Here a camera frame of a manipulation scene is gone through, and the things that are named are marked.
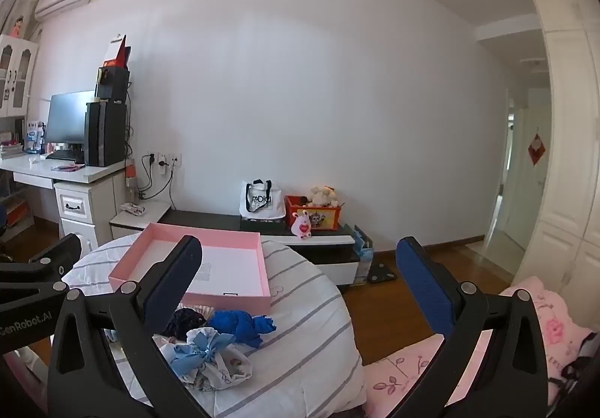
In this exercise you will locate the white low cabinet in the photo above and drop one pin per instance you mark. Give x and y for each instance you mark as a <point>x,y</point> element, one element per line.
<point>140,223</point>

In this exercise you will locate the orange white box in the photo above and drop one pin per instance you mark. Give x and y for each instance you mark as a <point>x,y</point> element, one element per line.
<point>16,214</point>

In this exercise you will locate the white glass door cabinet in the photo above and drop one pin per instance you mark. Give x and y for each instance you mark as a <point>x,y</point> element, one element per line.
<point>18,75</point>

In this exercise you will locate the white desk drawer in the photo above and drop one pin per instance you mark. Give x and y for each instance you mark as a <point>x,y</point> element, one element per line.
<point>73,206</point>

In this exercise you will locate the stack of books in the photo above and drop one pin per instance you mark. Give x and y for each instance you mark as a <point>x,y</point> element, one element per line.
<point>10,148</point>

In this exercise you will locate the white door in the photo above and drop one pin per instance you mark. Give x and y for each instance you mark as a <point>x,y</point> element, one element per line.
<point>525,202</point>

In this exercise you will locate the pink floral bed sheet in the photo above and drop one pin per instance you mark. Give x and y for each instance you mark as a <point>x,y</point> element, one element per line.
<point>398,366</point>

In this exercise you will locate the red white folder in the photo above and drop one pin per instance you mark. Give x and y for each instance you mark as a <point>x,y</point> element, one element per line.
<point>115,54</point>

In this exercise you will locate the dark top low bench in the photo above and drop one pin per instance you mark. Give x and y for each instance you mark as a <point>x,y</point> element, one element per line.
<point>206,217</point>

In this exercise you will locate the printed baby cloth blue bow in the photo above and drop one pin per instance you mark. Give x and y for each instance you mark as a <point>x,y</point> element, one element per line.
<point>220,366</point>

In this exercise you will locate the small doll figure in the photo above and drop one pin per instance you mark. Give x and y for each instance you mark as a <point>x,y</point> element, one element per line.
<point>18,25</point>

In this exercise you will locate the black floor scale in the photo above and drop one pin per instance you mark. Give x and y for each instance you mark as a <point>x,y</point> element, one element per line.
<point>382,273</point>

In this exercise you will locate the black crochet item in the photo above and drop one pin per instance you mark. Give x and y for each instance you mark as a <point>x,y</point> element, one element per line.
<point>187,322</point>

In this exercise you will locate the white wall outlet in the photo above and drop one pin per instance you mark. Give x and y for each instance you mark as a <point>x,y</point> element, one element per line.
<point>151,157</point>
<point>164,162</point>
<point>175,160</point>

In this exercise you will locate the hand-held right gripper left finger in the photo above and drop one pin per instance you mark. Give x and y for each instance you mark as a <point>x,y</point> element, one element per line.
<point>173,286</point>

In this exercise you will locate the orange toy box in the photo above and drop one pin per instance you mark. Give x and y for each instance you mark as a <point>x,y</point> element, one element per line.
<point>323,218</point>

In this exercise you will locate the dark cloth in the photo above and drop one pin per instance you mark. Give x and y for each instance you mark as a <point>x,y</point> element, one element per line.
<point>574,366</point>

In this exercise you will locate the white desk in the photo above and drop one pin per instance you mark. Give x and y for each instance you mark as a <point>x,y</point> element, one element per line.
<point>93,174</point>

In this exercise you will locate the black box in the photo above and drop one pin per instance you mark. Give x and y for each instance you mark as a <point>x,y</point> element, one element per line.
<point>112,85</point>

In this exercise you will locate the red door decoration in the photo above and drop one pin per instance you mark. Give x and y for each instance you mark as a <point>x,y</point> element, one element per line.
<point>537,149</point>

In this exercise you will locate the orange label bottle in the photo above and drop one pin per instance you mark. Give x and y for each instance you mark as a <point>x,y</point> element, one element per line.
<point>131,174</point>

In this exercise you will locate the pink cardboard box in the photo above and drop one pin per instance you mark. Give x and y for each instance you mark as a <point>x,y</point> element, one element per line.
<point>225,300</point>

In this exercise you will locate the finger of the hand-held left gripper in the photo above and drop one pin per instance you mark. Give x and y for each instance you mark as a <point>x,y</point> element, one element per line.
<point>56,258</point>

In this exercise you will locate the white striped quilt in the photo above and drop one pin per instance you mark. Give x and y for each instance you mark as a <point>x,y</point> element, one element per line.
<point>304,329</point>

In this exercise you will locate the pink pens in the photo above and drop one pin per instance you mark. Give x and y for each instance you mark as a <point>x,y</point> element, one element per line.
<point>68,168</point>

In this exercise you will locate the blue white box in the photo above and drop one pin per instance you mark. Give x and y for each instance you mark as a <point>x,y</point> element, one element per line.
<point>35,136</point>

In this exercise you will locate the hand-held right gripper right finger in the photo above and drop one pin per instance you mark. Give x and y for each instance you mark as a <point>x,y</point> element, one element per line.
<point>422,286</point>

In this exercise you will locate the blue knitted item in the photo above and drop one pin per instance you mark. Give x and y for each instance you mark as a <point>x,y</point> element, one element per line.
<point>234,324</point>

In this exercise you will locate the blue bag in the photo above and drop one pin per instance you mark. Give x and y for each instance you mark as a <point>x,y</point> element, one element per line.
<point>363,254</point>

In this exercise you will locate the black computer monitor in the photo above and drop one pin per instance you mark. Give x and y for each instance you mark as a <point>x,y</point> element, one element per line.
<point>68,118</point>

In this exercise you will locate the pink plush toy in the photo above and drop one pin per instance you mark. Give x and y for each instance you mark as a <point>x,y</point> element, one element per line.
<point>301,226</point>

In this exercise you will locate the black keyboard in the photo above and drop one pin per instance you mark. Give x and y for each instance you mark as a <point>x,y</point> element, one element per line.
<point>65,155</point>

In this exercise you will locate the cream wardrobe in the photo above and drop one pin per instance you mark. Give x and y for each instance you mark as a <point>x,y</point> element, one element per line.
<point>562,118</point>

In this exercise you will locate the white tote bag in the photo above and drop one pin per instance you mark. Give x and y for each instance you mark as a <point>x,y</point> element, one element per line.
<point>262,202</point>

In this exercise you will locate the beige plush toy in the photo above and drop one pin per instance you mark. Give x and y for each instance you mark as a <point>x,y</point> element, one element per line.
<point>322,196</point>

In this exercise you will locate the black computer tower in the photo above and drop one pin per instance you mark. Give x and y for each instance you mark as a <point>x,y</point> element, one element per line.
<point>105,134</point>

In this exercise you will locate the small printed packet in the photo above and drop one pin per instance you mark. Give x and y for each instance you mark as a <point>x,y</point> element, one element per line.
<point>133,209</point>

